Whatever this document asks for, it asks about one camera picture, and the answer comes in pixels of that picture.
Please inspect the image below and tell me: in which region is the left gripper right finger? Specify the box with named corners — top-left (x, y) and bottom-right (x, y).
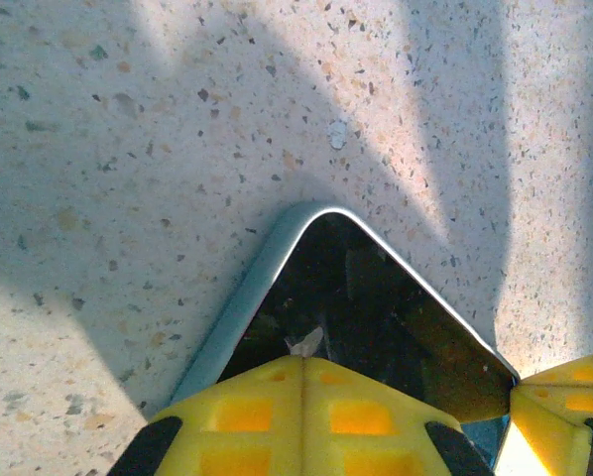
top-left (493, 352), bottom-right (593, 476)

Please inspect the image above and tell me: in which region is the phone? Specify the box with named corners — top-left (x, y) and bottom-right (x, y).
top-left (170, 199), bottom-right (522, 465)

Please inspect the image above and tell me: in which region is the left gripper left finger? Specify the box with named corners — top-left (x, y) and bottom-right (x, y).
top-left (106, 354), bottom-right (497, 476)

